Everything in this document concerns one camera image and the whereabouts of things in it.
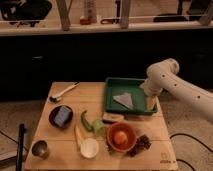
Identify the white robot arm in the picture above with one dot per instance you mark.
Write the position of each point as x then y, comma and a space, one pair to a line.
163, 75

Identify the green leafy vegetable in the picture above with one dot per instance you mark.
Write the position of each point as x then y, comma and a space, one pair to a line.
99, 128

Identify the orange fruit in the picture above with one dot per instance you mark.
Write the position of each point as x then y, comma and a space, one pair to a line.
120, 137

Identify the black pole stand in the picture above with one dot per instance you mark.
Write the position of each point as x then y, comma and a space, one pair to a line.
19, 156

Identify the green plastic tray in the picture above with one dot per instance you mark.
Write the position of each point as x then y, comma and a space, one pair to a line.
117, 86

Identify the black office chair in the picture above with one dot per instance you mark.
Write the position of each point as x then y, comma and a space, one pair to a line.
29, 12

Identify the grey towel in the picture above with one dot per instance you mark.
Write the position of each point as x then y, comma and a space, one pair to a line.
124, 99

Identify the blue sponge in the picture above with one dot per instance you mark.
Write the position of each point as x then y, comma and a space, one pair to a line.
62, 116

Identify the white small cup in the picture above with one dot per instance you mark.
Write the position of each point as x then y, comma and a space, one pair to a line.
89, 148

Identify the dark round bowl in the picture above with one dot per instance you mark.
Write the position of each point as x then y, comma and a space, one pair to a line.
54, 112

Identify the orange bowl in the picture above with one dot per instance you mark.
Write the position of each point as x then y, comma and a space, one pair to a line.
131, 136

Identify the yellow corn piece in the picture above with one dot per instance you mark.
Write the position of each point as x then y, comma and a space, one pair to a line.
79, 136

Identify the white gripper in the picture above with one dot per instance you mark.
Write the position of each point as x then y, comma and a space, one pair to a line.
150, 102

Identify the wooden block brush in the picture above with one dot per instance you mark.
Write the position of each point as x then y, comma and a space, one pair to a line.
111, 118

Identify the metal cup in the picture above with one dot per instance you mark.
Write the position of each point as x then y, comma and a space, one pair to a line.
40, 149

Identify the green chili pepper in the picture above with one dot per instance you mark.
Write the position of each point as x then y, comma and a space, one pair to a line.
85, 123

